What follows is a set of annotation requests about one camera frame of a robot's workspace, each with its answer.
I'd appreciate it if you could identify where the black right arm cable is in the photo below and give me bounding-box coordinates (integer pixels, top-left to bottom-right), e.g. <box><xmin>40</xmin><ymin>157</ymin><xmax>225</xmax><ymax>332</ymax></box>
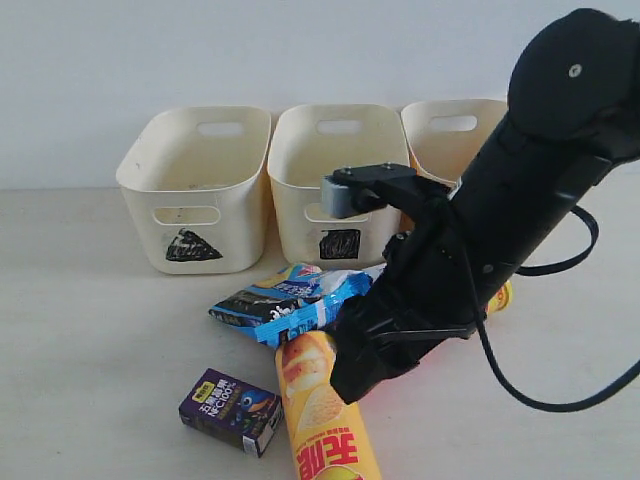
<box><xmin>469</xmin><ymin>204</ymin><xmax>640</xmax><ymax>414</ymax></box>

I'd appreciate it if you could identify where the purple juice carton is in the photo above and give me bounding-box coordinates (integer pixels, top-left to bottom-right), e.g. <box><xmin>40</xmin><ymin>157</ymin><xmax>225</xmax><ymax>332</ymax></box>
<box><xmin>178</xmin><ymin>368</ymin><xmax>284</xmax><ymax>458</ymax></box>

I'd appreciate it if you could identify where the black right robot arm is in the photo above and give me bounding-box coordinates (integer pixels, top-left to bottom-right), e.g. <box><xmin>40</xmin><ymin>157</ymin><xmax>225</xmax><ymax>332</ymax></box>
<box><xmin>321</xmin><ymin>8</ymin><xmax>639</xmax><ymax>403</ymax></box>

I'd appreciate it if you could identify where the cream bin with triangle mark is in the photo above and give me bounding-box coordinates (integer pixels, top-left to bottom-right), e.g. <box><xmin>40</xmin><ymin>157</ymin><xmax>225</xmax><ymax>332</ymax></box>
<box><xmin>116</xmin><ymin>106</ymin><xmax>272</xmax><ymax>275</ymax></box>

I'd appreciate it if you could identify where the yellow chips can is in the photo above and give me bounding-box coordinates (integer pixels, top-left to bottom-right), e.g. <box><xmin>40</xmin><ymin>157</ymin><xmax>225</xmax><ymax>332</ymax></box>
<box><xmin>275</xmin><ymin>331</ymin><xmax>382</xmax><ymax>480</ymax></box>

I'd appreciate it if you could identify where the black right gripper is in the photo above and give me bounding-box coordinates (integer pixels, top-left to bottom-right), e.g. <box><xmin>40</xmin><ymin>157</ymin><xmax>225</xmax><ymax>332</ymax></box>
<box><xmin>329</xmin><ymin>201</ymin><xmax>500</xmax><ymax>404</ymax></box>

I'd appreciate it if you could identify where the cream bin with square mark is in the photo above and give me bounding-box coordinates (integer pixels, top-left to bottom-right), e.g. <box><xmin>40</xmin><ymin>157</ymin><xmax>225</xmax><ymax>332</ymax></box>
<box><xmin>267</xmin><ymin>104</ymin><xmax>410</xmax><ymax>270</ymax></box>

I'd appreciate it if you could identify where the blue noodle packet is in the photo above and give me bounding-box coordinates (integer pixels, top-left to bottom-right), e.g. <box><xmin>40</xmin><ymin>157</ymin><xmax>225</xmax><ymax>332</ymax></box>
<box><xmin>209</xmin><ymin>263</ymin><xmax>385</xmax><ymax>349</ymax></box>

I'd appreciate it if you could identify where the pink chips can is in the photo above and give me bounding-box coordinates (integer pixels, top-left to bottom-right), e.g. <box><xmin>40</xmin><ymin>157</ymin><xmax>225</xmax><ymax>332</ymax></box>
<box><xmin>484</xmin><ymin>280</ymin><xmax>514</xmax><ymax>316</ymax></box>

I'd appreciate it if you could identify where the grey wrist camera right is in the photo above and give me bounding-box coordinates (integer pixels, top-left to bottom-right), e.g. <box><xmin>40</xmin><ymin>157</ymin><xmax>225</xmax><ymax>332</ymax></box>
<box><xmin>320</xmin><ymin>162</ymin><xmax>450</xmax><ymax>219</ymax></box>

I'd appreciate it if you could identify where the cream bin with circle mark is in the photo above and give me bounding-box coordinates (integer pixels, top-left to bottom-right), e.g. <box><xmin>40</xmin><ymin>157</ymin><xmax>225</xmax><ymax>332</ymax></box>
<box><xmin>400</xmin><ymin>98</ymin><xmax>507</xmax><ymax>188</ymax></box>

